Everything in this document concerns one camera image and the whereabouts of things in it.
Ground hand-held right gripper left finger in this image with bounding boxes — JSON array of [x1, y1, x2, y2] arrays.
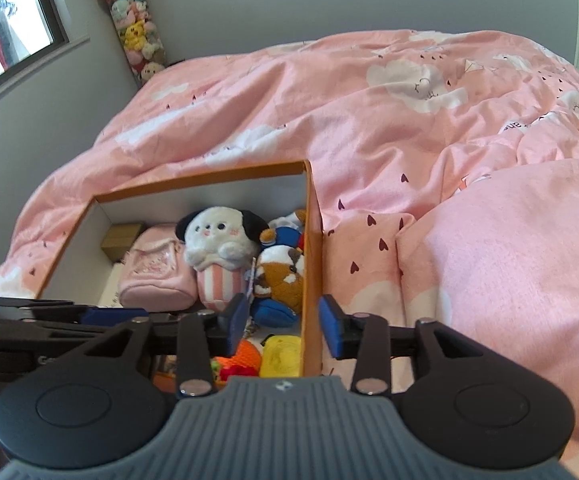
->
[[84, 292, 249, 398]]

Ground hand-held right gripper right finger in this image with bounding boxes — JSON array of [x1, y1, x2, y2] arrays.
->
[[318, 294, 475, 395]]

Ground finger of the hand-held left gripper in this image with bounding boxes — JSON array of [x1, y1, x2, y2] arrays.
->
[[0, 320, 116, 354], [0, 297, 151, 327]]

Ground long white box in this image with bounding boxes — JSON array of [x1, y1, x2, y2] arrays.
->
[[97, 265, 125, 308]]

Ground crochet orange with red flower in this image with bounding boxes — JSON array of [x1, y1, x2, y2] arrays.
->
[[212, 339, 263, 386]]

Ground yellow soft toy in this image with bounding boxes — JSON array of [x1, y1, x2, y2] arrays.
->
[[261, 336, 303, 378]]

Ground brown red panda plush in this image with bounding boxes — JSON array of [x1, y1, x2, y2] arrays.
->
[[252, 245, 306, 331]]

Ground pink plush pouch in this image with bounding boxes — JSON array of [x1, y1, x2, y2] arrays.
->
[[118, 223, 198, 311]]

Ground orange cardboard box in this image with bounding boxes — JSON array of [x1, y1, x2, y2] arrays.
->
[[37, 160, 325, 378]]

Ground small brown box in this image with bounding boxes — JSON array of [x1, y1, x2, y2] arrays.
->
[[101, 222, 145, 262]]

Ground white plush dog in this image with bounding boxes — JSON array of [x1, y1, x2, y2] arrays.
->
[[176, 206, 270, 312]]

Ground pink printed blanket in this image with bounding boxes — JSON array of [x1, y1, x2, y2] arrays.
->
[[0, 30, 579, 480]]

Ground clear tube of plush toys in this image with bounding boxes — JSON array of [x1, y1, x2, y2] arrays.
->
[[94, 0, 168, 88]]

